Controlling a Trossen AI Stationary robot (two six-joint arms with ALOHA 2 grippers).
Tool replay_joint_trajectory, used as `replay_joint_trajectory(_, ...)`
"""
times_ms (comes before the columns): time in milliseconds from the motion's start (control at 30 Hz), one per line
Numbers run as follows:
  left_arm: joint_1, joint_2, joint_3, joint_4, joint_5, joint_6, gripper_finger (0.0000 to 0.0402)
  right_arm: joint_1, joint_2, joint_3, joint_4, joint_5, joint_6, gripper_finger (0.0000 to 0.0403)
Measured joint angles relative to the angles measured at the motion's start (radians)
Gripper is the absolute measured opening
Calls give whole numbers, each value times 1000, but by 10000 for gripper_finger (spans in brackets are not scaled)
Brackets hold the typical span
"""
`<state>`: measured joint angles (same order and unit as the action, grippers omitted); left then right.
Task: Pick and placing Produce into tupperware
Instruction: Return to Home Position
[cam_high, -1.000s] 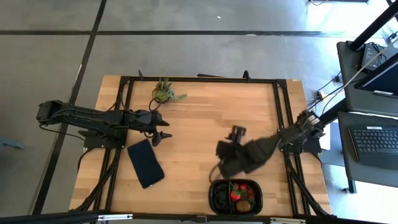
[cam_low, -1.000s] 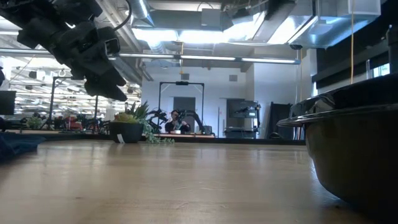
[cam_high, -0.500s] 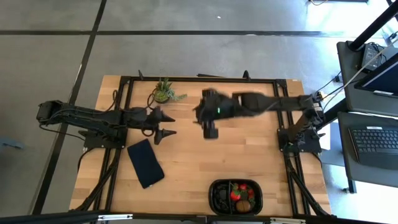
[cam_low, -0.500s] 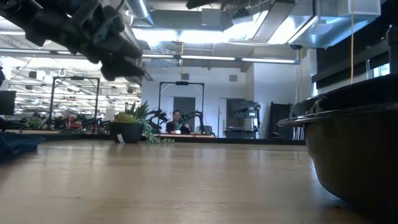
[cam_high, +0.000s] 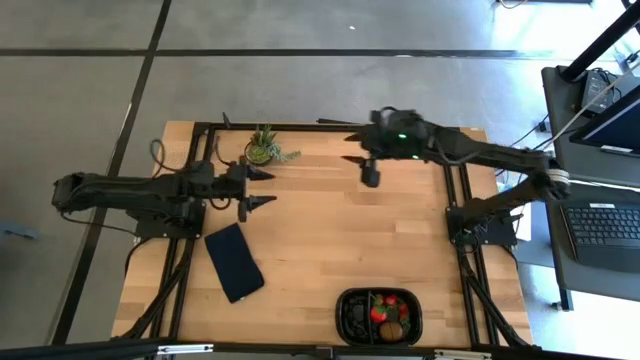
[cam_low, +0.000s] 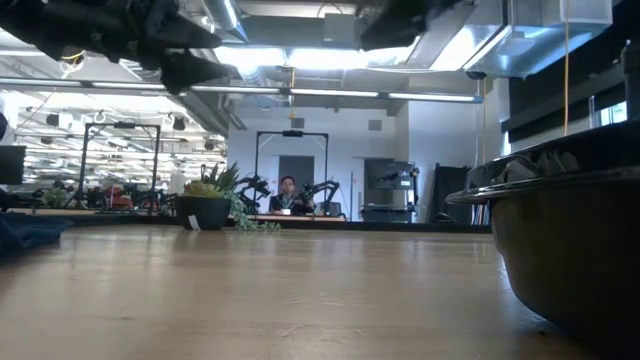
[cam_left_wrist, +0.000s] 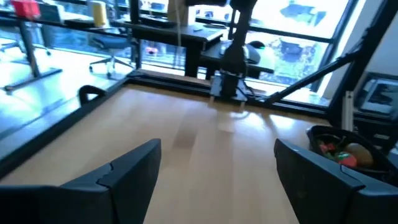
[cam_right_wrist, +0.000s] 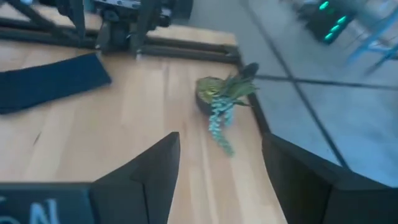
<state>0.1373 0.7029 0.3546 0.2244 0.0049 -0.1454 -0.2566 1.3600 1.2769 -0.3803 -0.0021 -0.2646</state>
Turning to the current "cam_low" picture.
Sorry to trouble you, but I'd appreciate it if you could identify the black background monitor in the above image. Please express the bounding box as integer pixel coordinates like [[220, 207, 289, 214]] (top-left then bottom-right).
[[0, 144, 27, 186]]

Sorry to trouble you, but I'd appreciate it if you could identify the black aluminium table frame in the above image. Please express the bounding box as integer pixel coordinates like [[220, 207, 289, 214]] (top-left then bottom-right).
[[0, 212, 494, 235]]

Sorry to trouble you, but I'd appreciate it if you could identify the dark blue folded cloth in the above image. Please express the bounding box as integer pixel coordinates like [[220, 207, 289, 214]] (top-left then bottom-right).
[[0, 211, 75, 260]]

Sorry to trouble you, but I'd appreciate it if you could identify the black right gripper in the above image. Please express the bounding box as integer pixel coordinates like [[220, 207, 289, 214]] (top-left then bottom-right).
[[357, 0, 464, 51]]

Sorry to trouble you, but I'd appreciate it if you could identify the dark metal bowl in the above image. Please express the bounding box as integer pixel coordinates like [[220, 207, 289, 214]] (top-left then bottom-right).
[[443, 118, 640, 346]]

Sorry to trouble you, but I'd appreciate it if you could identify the background wooden workbench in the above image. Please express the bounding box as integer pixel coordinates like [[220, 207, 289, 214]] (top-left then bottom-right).
[[249, 214, 347, 223]]

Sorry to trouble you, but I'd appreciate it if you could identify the black background cabinet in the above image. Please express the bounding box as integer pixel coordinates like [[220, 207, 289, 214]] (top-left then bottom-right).
[[363, 159, 422, 224]]

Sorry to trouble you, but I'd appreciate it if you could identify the black background rig frame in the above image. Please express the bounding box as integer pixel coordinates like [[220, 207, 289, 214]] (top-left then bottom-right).
[[79, 121, 162, 214], [254, 130, 330, 216]]

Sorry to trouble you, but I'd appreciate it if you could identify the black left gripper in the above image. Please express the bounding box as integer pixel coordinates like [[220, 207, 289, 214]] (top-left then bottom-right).
[[74, 0, 236, 96]]

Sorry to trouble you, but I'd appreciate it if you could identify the black background panel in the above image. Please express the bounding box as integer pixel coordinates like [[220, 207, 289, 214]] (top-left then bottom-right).
[[430, 163, 475, 225]]

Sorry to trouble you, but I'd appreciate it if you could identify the small background potted plant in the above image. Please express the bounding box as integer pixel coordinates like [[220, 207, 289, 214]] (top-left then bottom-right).
[[42, 186, 69, 209]]

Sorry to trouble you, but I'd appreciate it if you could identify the person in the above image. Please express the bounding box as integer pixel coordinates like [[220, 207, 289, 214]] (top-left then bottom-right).
[[268, 174, 317, 216]]

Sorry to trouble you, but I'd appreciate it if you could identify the potted artificial succulent plant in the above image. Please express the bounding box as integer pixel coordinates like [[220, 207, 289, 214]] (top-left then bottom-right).
[[175, 161, 282, 233]]

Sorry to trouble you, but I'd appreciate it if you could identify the yellow hanging cable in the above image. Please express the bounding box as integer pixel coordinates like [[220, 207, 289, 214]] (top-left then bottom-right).
[[563, 0, 572, 137]]

